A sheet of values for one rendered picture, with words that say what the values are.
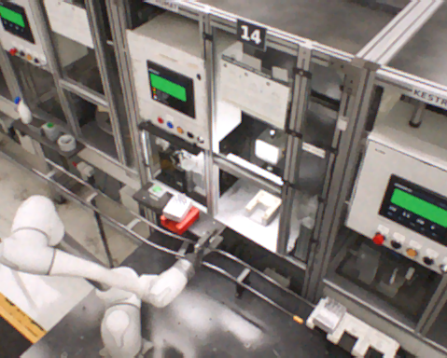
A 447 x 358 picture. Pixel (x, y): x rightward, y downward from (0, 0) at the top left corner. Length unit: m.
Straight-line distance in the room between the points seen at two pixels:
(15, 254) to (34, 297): 1.70
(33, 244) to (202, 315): 0.96
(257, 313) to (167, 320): 0.44
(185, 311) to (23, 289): 1.45
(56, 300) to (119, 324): 1.35
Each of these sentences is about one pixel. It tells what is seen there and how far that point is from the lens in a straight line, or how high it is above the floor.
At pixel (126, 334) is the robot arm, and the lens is 2.18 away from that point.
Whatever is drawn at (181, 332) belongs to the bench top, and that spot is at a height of 0.68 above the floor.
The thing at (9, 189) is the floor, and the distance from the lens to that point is 4.27.
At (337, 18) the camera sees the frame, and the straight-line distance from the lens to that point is 1.86.
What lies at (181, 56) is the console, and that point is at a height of 1.81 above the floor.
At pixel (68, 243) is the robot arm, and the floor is 1.28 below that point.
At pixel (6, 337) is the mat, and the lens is 3.43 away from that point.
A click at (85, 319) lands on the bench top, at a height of 0.68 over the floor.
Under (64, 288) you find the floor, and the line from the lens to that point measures 3.51.
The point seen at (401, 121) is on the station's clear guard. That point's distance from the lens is 1.62.
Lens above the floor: 2.83
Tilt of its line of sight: 45 degrees down
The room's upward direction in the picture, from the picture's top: straight up
